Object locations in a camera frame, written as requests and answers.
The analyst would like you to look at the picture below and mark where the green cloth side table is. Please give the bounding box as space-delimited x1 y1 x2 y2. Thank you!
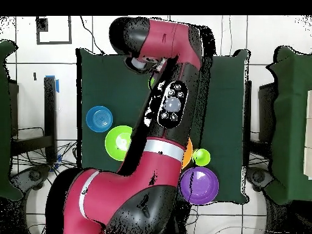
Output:
266 45 312 205
0 40 24 202

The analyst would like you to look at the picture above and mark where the shallow blue bowl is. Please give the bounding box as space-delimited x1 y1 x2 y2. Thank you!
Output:
85 105 113 133

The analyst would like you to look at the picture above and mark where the purple bowl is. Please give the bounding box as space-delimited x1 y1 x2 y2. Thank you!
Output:
179 166 219 205

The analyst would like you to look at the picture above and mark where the tangle of cables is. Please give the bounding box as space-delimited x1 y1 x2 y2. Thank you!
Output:
14 141 81 234

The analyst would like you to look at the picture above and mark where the white box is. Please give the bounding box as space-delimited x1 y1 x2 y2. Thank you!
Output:
303 89 312 180

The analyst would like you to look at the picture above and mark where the large green bowl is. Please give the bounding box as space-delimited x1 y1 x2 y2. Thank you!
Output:
104 125 134 162

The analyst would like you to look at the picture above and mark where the large orange bowl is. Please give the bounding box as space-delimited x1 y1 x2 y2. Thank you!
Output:
181 137 194 171

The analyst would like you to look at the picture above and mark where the green cup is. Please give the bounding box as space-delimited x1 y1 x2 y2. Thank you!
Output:
192 147 211 167

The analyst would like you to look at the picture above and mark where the black chair base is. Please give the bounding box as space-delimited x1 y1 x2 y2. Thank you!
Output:
10 164 52 193
246 166 275 193

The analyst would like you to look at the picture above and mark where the black cable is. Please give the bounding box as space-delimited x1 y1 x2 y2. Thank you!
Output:
79 15 106 55

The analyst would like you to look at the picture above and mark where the black stand beam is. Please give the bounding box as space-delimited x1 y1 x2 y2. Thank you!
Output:
244 80 252 166

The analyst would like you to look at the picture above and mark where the dark green tablecloth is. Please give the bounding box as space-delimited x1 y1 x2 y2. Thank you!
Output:
76 48 250 205

